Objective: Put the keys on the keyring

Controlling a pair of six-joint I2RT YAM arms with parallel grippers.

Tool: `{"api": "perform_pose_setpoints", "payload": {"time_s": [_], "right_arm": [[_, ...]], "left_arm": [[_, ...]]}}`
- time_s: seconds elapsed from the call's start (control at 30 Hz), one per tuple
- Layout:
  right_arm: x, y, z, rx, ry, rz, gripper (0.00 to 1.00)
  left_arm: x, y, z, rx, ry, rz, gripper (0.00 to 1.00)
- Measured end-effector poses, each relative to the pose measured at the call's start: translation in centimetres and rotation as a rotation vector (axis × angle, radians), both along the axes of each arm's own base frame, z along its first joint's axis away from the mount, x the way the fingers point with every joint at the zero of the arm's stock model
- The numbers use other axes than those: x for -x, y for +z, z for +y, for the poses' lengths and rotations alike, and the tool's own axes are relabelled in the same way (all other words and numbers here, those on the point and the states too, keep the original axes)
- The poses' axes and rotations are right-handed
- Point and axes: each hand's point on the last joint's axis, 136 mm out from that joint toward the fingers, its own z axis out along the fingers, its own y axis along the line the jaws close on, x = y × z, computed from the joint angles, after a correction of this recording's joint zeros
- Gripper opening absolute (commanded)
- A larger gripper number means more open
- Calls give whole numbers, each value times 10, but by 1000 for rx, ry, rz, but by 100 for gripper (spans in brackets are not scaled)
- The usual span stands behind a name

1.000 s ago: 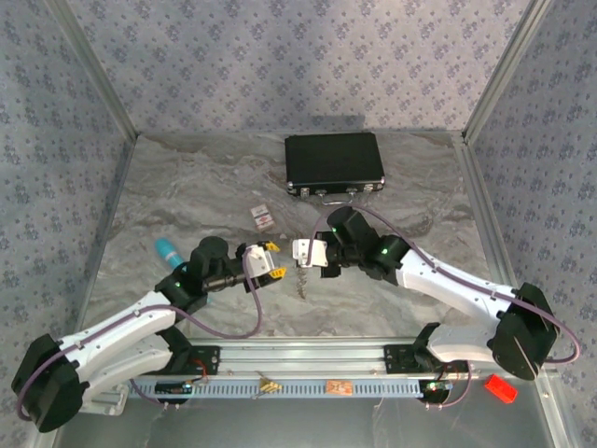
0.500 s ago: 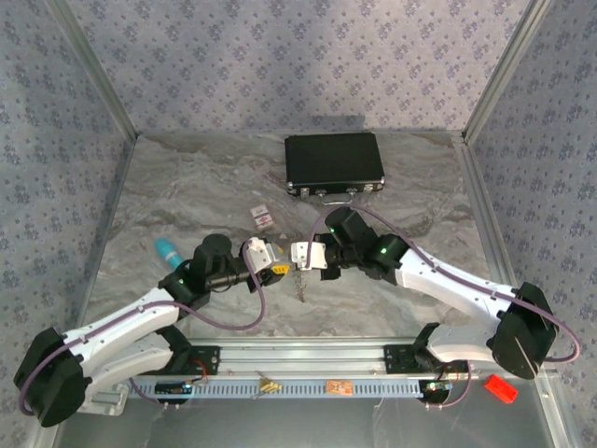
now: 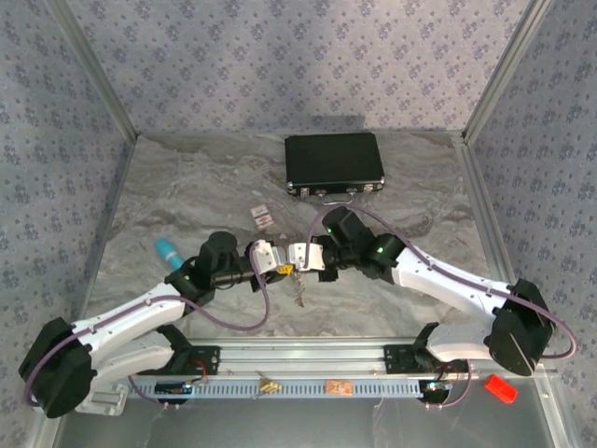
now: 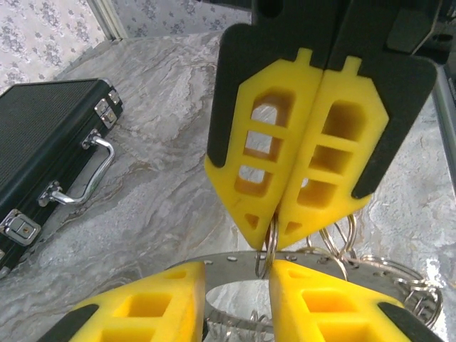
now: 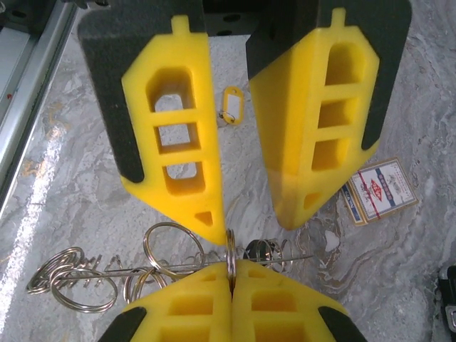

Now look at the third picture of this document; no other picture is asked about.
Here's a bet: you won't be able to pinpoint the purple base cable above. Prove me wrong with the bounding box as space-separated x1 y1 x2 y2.
128 374 183 412
422 361 473 412

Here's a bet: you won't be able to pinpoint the black case with metal latches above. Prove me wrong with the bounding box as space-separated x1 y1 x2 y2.
284 132 389 207

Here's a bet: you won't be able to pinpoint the grey slotted cable duct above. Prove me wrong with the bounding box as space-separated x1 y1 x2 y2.
128 377 452 401

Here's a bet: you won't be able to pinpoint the dark right controller board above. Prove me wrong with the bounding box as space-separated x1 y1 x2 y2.
421 379 454 396

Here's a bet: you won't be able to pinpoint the dark controller board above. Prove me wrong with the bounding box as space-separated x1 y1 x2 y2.
421 379 454 396
154 380 195 398

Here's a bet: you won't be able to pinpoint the silver metal bracket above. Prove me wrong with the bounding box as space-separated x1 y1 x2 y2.
74 384 130 417

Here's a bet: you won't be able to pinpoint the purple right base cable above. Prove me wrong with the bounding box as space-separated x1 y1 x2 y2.
422 361 473 412

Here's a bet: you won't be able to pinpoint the red plastic block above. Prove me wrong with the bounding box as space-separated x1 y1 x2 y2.
483 372 520 405

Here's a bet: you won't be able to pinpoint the small orange circuit board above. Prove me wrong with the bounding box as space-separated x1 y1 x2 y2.
324 378 354 398

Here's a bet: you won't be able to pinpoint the small red white card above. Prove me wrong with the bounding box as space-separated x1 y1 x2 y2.
250 203 277 233

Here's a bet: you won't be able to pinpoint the teal cylindrical bottle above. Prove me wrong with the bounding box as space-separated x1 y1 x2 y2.
154 237 185 273

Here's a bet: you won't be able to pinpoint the aluminium side frame rail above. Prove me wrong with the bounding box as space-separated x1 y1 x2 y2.
452 133 521 293

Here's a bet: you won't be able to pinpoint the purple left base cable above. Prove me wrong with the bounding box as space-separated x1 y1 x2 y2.
128 374 183 412

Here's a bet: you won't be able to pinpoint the aluminium frame post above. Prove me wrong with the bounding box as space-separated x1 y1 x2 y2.
460 0 556 144
46 0 142 140

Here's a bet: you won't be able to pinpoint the metal keys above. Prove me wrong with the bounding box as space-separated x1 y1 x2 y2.
288 273 308 310

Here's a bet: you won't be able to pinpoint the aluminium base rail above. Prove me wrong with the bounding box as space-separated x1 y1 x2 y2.
190 338 470 377

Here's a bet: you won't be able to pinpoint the dark left controller board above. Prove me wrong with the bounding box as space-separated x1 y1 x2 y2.
154 380 195 398

